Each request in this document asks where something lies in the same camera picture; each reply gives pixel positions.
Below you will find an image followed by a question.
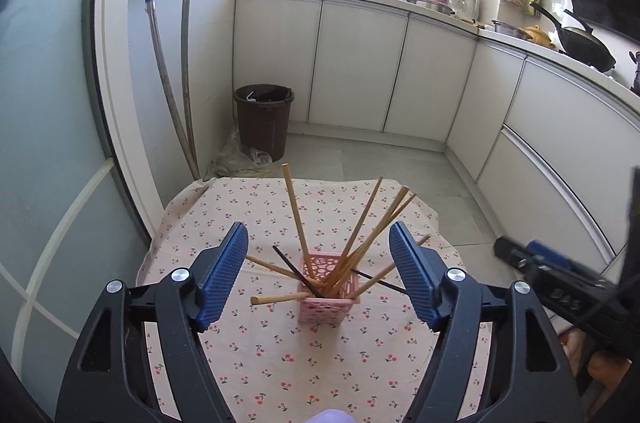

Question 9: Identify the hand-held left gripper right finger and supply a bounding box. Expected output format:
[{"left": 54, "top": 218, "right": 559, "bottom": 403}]
[{"left": 389, "top": 221, "right": 586, "bottom": 423}]

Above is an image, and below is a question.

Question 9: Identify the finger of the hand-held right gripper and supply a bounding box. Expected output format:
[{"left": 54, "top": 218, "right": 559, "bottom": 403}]
[
  {"left": 620, "top": 167, "right": 640, "bottom": 256},
  {"left": 493, "top": 236, "right": 577, "bottom": 277}
]

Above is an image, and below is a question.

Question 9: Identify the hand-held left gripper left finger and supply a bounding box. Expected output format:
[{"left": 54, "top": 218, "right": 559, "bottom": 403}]
[{"left": 55, "top": 222, "right": 250, "bottom": 423}]

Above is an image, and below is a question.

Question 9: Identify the black chopstick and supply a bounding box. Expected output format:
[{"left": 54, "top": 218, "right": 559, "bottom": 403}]
[
  {"left": 357, "top": 272, "right": 409, "bottom": 295},
  {"left": 272, "top": 245, "right": 325, "bottom": 297}
]

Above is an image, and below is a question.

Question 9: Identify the bundle of wooden chopsticks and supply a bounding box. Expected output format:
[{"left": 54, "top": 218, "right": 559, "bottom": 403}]
[{"left": 244, "top": 163, "right": 431, "bottom": 306}]

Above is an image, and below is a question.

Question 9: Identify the pink plastic basket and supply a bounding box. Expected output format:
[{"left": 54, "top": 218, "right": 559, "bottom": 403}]
[{"left": 298, "top": 251, "right": 361, "bottom": 327}]

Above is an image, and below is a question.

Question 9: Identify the person's right hand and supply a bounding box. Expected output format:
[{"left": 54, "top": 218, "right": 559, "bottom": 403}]
[{"left": 560, "top": 330, "right": 634, "bottom": 397}]

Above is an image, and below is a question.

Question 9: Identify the person's left hand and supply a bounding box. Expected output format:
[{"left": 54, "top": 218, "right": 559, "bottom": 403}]
[{"left": 305, "top": 407, "right": 355, "bottom": 423}]

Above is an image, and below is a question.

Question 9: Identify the cherry-print tablecloth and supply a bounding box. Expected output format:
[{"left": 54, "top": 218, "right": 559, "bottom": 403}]
[{"left": 135, "top": 176, "right": 494, "bottom": 423}]

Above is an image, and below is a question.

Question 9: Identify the clear plastic bag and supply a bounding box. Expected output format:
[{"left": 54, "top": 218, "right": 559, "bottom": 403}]
[{"left": 206, "top": 130, "right": 274, "bottom": 180}]

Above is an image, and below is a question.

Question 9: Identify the brown trash bin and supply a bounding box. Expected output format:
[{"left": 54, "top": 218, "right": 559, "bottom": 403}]
[{"left": 233, "top": 83, "right": 296, "bottom": 163}]

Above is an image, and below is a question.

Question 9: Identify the black wok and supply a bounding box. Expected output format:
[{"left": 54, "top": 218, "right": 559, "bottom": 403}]
[{"left": 529, "top": 1, "right": 618, "bottom": 74}]

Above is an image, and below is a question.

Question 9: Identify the yellow clay pot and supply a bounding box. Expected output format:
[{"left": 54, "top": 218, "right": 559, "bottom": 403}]
[{"left": 522, "top": 24, "right": 557, "bottom": 50}]

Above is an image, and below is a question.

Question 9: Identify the white kitchen cabinet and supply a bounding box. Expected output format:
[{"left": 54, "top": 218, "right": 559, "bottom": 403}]
[{"left": 233, "top": 0, "right": 640, "bottom": 276}]

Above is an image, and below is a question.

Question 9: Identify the frosted glass door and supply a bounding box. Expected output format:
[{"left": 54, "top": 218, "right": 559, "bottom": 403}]
[{"left": 0, "top": 0, "right": 167, "bottom": 423}]

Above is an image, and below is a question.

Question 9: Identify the glass kettle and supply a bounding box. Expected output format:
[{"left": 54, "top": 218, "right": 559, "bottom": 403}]
[{"left": 447, "top": 0, "right": 482, "bottom": 24}]

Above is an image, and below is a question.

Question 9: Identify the blue-handled mop pole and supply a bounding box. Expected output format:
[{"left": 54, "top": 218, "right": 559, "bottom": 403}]
[{"left": 138, "top": 0, "right": 202, "bottom": 182}]

